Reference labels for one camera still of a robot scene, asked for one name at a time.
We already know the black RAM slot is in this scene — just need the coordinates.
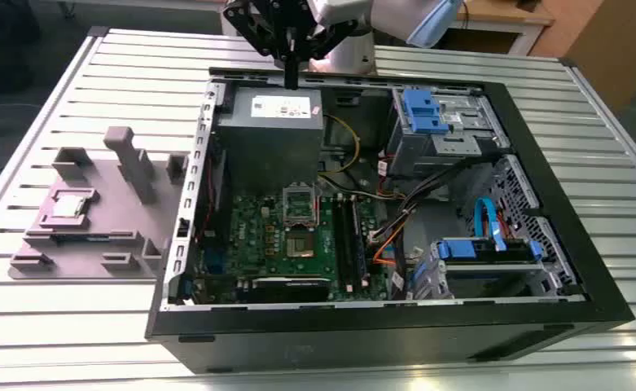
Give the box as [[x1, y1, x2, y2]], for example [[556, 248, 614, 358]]
[[341, 195, 358, 289], [334, 195, 351, 289], [351, 195, 367, 288]]

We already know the hard disk in blue carrier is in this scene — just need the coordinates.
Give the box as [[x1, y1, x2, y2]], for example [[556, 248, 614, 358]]
[[431, 238, 546, 266]]

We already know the black cable bundle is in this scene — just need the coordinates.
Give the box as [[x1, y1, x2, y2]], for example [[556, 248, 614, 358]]
[[398, 156, 502, 215]]

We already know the green motherboard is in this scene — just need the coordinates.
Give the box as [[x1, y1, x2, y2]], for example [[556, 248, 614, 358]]
[[195, 178, 406, 305]]

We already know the grey plastic parts rack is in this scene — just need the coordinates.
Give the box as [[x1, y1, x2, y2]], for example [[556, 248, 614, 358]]
[[9, 125, 193, 281]]

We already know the short blue expansion slot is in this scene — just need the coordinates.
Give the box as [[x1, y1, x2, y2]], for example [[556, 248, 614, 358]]
[[206, 251, 227, 275]]

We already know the black PC case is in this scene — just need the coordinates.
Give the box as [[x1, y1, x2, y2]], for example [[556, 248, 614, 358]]
[[143, 66, 636, 374]]

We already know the wooden desk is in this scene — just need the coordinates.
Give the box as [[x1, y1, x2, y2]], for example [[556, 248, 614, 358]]
[[452, 0, 556, 56]]

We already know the wooden cabinet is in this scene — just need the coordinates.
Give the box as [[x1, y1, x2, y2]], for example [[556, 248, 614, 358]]
[[528, 0, 636, 111]]

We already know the blue plastic drive bracket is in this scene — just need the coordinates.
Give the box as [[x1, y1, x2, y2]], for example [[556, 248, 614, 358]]
[[402, 88, 452, 134]]

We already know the white wire bundle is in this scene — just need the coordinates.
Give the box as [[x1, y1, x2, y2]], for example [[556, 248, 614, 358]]
[[345, 189, 406, 201]]

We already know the black graphics card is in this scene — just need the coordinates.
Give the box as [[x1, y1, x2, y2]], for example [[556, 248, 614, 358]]
[[234, 275, 331, 303]]

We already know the black CPU socket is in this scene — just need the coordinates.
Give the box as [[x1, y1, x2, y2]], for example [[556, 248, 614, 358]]
[[285, 231, 319, 260]]

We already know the blue wire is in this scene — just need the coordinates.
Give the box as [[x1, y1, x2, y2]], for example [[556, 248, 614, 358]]
[[474, 197, 510, 252]]

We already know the grey metal disk bay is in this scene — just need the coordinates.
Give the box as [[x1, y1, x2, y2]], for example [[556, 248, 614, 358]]
[[387, 85, 512, 174], [407, 260, 578, 301]]

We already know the silver CPU chip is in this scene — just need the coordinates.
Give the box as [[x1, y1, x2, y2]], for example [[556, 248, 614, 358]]
[[51, 194, 89, 217]]

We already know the multicoloured power wire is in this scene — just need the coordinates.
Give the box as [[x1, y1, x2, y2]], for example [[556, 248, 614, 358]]
[[499, 215, 528, 245]]

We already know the white desk frame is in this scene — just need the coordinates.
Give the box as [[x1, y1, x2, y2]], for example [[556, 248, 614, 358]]
[[54, 0, 319, 37]]

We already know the yellow wire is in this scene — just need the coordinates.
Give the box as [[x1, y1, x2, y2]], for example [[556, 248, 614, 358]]
[[317, 113, 363, 177]]

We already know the grey power supply unit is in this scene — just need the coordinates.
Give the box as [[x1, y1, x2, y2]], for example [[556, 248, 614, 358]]
[[217, 86, 327, 196]]

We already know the orange wire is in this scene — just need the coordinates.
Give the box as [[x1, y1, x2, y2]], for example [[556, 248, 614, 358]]
[[371, 217, 410, 266]]

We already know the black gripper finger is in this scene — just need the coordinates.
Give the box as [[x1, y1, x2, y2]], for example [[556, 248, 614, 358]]
[[222, 0, 294, 90], [291, 19, 362, 90]]

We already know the metal socket cover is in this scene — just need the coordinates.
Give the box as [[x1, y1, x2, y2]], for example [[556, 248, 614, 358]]
[[281, 186, 321, 228]]

